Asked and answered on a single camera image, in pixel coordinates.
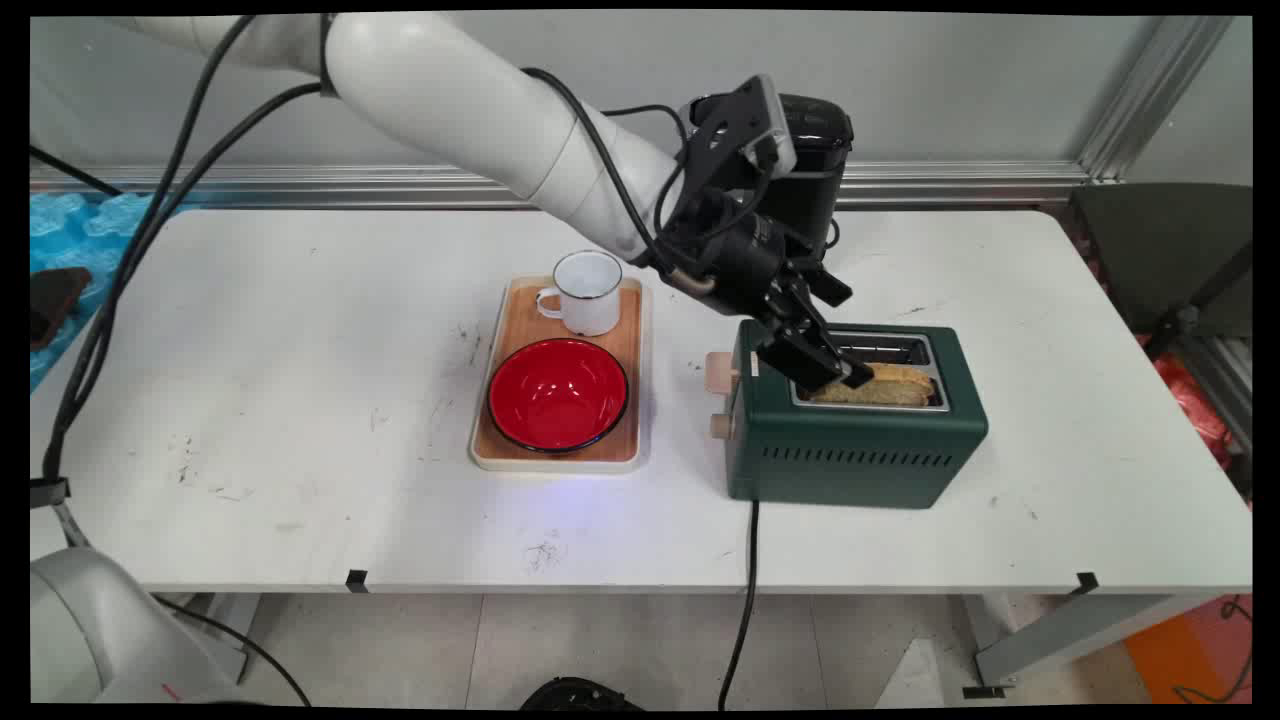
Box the dark brown flat object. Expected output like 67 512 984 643
30 266 94 352

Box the white table leg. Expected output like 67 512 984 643
183 592 263 683
962 594 1206 693

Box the dark green two-slot toaster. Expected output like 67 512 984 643
725 320 990 511

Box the red plastic bag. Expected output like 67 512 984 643
1148 350 1238 472

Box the black camera mounting bracket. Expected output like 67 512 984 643
686 84 781 193

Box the thin black wall cable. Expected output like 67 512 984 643
30 146 125 198

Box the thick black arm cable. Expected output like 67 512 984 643
40 14 259 481
44 82 326 481

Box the thin black camera cable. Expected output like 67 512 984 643
598 103 693 143

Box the black cable along forearm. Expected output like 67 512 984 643
519 66 673 267

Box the black round floor object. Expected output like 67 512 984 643
519 676 643 712

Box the black coffee machine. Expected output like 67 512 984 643
772 94 855 263

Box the aluminium frame rail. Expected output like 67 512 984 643
30 161 1093 212

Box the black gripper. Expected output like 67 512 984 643
652 185 878 395

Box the aluminium frame post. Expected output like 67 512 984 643
1077 14 1238 184

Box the white enamel mug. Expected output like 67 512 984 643
535 250 626 338

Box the thin black floor cable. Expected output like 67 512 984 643
150 594 313 708

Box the blue bubble wrap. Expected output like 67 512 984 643
30 191 179 393

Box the black toaster power cable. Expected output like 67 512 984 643
717 498 762 710

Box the wooden tray with white rim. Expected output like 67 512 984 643
469 275 654 474

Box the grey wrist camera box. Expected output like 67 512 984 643
748 75 799 177

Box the grey rounded machine housing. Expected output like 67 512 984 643
30 546 246 707

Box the toasted bread slice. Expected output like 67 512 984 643
808 362 937 408

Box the red bowl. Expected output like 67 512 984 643
486 338 632 455

